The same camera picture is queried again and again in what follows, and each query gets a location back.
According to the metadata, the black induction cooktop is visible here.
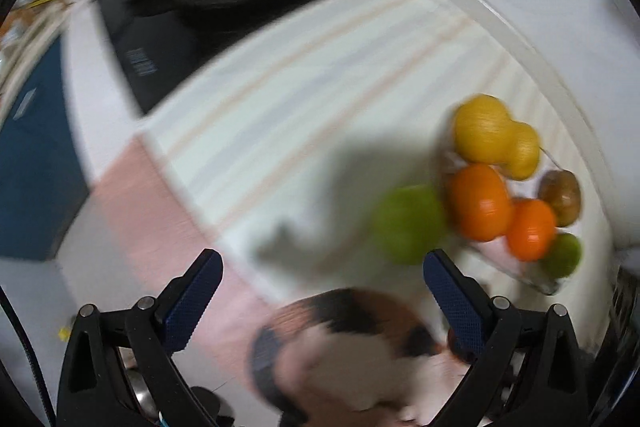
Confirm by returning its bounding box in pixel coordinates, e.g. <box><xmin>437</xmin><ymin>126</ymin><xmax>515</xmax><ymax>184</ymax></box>
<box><xmin>98</xmin><ymin>0</ymin><xmax>317</xmax><ymax>114</ymax></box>

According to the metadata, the striped cat pattern mat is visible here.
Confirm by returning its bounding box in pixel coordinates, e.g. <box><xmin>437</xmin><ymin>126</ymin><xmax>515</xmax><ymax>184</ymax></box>
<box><xmin>92</xmin><ymin>0</ymin><xmax>616</xmax><ymax>427</ymax></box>

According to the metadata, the blue cabinet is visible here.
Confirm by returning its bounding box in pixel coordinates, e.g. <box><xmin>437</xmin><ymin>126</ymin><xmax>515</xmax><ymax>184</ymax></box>
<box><xmin>1</xmin><ymin>38</ymin><xmax>89</xmax><ymax>261</ymax></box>

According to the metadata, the green fruit by plate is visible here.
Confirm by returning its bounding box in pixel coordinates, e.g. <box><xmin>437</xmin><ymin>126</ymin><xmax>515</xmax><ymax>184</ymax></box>
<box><xmin>371</xmin><ymin>184</ymin><xmax>449</xmax><ymax>265</ymax></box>

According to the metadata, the brown round fruit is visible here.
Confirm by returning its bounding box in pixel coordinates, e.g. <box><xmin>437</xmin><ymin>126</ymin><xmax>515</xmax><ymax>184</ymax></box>
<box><xmin>537</xmin><ymin>170</ymin><xmax>582</xmax><ymax>228</ymax></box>

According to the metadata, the green apple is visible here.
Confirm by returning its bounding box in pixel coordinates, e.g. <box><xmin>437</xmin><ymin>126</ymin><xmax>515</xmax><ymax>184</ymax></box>
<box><xmin>539</xmin><ymin>233</ymin><xmax>582</xmax><ymax>280</ymax></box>

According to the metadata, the yellow lemon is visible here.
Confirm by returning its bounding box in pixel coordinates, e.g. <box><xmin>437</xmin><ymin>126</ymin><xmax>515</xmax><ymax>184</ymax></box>
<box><xmin>452</xmin><ymin>94</ymin><xmax>515</xmax><ymax>165</ymax></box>

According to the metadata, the large orange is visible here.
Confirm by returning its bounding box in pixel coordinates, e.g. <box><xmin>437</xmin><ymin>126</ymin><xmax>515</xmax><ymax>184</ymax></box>
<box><xmin>446</xmin><ymin>164</ymin><xmax>513</xmax><ymax>243</ymax></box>

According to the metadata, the small orange tangerine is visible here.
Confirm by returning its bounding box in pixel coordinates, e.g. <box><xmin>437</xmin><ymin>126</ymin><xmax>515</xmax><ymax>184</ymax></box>
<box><xmin>506</xmin><ymin>198</ymin><xmax>556</xmax><ymax>262</ymax></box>

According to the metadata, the small yellow citrus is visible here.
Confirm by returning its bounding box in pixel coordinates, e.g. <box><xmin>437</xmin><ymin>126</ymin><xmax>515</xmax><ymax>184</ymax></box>
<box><xmin>500</xmin><ymin>121</ymin><xmax>540</xmax><ymax>181</ymax></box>

